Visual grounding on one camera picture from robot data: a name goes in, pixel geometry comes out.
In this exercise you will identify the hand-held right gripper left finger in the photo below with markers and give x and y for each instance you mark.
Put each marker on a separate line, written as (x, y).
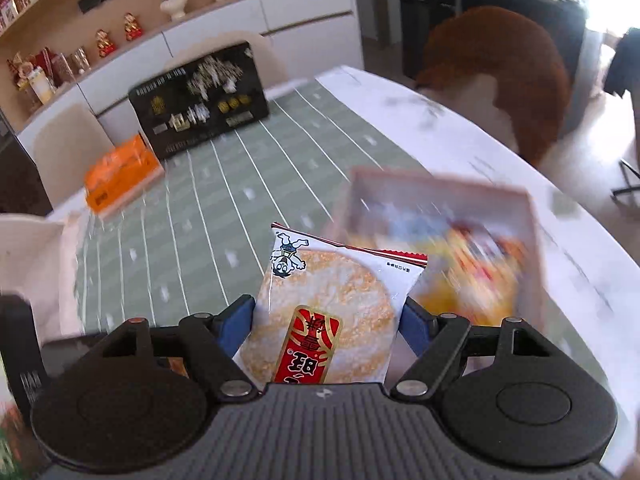
(235, 325)

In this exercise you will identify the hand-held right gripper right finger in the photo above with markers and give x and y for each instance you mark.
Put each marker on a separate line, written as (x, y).
(415, 326)

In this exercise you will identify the white rice cracker packet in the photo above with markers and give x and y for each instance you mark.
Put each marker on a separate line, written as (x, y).
(325, 300)

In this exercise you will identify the pink cardboard box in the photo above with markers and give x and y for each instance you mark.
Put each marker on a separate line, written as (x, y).
(500, 200)

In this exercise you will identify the yellow red snack packet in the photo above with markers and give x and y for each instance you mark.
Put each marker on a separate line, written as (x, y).
(480, 280)

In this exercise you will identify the orange cardboard box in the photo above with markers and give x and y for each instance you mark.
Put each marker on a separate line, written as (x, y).
(120, 172)

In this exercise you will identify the black gift box gold print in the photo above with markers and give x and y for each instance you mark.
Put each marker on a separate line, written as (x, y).
(200, 100)

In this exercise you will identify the brown plush chair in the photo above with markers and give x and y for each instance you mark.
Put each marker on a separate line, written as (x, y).
(500, 75)

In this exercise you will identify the shelf jars and boxes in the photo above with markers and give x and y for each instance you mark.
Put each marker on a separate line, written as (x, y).
(45, 72)

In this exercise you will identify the red gold figurine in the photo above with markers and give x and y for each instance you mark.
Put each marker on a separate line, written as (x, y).
(105, 44)
(133, 27)

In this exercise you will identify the small white figurine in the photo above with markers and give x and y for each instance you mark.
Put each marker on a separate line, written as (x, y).
(173, 4)

